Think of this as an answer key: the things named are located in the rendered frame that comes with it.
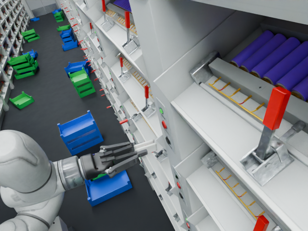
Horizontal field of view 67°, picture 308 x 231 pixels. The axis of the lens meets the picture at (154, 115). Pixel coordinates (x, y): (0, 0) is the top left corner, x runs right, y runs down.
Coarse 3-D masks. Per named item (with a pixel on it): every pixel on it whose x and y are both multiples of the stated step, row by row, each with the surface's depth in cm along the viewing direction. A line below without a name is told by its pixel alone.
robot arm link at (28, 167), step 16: (0, 144) 47; (16, 144) 48; (32, 144) 51; (0, 160) 46; (16, 160) 47; (32, 160) 51; (48, 160) 59; (0, 176) 48; (16, 176) 49; (32, 176) 52; (48, 176) 59
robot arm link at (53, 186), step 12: (48, 180) 60; (60, 180) 64; (0, 192) 61; (12, 192) 60; (24, 192) 57; (36, 192) 59; (48, 192) 62; (60, 192) 66; (12, 204) 61; (24, 204) 62
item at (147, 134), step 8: (120, 96) 113; (128, 96) 115; (128, 104) 112; (128, 112) 108; (136, 112) 105; (144, 128) 95; (144, 136) 92; (152, 136) 90; (168, 160) 78; (168, 168) 76; (168, 176) 75; (176, 192) 67
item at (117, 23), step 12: (108, 0) 90; (120, 0) 84; (96, 12) 91; (108, 12) 86; (120, 12) 74; (96, 24) 90; (108, 24) 77; (120, 24) 72; (132, 24) 67; (108, 36) 74; (120, 36) 68; (132, 36) 56; (120, 48) 62; (132, 48) 56; (132, 60) 54; (144, 72) 44
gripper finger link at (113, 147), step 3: (114, 144) 76; (117, 144) 76; (120, 144) 76; (123, 144) 76; (126, 144) 76; (129, 144) 76; (102, 147) 76; (105, 147) 75; (108, 147) 75; (111, 147) 75; (114, 147) 75; (117, 147) 76; (120, 147) 76; (108, 150) 76; (114, 150) 76
